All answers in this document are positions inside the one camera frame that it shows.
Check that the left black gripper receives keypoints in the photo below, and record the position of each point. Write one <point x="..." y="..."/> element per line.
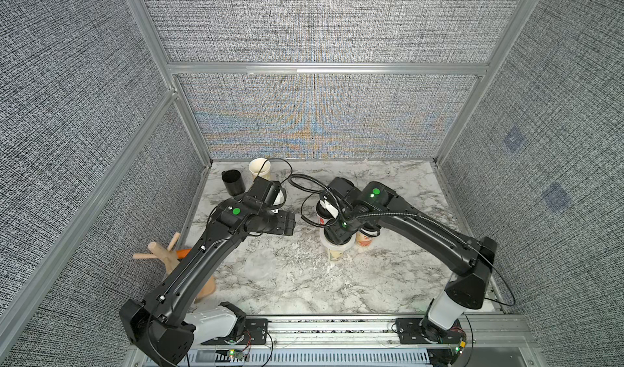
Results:
<point x="286" y="223"/>

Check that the red paper cup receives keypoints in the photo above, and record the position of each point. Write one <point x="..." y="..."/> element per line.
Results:
<point x="324" y="216"/>

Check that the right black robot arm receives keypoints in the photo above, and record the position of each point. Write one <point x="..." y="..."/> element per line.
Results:
<point x="377" y="207"/>

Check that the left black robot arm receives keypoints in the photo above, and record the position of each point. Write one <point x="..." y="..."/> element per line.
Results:
<point x="156" y="324"/>

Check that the black cylindrical cup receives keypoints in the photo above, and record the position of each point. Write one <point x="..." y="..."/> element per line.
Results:
<point x="233" y="182"/>

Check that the orange mug on rack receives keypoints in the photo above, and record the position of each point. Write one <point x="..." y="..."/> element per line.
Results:
<point x="181" y="254"/>

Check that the wooden peg rack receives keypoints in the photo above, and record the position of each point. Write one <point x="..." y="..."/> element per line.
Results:
<point x="167" y="256"/>

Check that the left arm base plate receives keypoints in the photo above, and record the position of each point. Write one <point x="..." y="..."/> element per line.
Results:
<point x="255" y="333"/>

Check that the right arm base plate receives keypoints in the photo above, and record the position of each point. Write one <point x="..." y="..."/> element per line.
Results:
<point x="420" y="331"/>

